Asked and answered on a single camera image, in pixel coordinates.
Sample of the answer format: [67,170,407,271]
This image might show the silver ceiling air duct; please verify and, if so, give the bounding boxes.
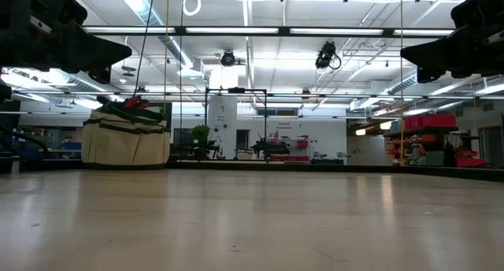
[113,0,195,69]

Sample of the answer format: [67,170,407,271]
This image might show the thin black hanging cable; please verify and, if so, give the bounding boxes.
[179,0,186,161]

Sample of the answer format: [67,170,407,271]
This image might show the black background frame station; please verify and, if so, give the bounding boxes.
[203,87,269,161]

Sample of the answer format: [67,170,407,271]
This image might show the shelf rack with red bins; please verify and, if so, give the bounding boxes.
[383,113,460,168]

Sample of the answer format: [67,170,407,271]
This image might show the red and black gardening glove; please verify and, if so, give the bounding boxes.
[124,97,151,110]

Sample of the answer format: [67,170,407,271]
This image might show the red floor bin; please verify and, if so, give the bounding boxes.
[455,157,488,169]

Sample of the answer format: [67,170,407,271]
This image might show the black overhead camera with cable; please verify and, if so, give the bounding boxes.
[314,40,343,72]

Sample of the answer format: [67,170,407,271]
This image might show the white building pillar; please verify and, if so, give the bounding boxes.
[207,68,239,160]

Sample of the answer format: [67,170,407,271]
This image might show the green background potted plant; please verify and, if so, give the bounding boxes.
[191,124,213,160]

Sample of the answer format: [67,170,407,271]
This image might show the black curved cable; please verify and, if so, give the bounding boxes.
[0,128,51,161]

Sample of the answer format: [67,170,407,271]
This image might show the round black ceiling camera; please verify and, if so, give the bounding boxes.
[220,49,237,68]

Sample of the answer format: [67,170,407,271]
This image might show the black overhead light bar beam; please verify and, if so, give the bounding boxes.
[82,24,458,39]

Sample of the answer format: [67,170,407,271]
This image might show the white looped ceiling cable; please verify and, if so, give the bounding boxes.
[182,0,202,17]

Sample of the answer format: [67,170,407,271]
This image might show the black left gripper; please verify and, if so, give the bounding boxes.
[0,0,133,85]

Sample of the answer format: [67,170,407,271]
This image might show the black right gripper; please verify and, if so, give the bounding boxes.
[399,0,504,84]

